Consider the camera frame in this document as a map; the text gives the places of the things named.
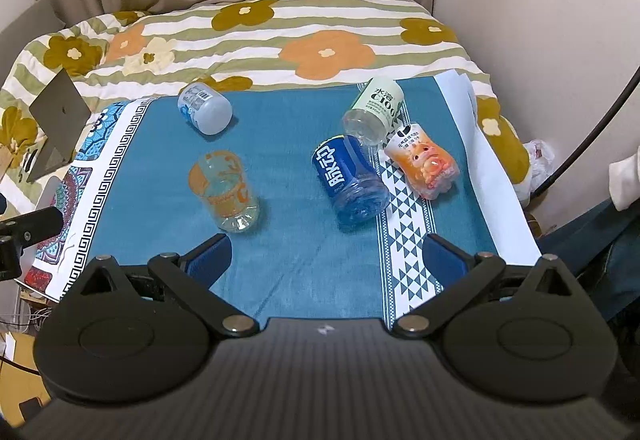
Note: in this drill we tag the grey laptop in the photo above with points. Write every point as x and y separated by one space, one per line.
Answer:
56 112

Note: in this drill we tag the floral striped blanket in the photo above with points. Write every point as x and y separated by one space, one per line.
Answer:
300 22

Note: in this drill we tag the dark blue label cup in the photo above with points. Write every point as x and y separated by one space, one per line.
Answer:
347 182

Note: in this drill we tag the grey board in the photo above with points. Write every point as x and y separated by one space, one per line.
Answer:
30 27

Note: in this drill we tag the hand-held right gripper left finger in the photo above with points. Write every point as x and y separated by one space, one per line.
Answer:
211 260

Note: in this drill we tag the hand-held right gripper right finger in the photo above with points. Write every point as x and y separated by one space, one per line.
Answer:
444 264

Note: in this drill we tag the person's blue jeans leg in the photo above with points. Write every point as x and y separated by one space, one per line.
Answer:
610 250

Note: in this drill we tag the clear orange print cup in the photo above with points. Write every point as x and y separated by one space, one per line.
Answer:
225 192

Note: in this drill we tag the white blue label cup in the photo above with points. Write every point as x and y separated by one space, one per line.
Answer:
206 108

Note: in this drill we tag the orange dragon print cup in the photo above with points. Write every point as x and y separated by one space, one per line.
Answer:
425 163

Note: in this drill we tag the white sheet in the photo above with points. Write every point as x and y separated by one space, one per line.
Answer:
492 180

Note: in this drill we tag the green white label bottle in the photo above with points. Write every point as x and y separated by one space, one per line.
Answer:
376 108

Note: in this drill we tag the blue patterned tablecloth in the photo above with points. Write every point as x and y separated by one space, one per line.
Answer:
290 144

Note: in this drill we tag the person's white sock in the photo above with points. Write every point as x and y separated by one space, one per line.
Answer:
625 182

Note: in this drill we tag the white plastic bag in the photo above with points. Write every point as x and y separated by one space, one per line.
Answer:
541 162

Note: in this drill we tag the cardboard box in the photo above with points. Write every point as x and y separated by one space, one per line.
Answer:
15 375

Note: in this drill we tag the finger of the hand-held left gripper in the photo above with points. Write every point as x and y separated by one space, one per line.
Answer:
35 222

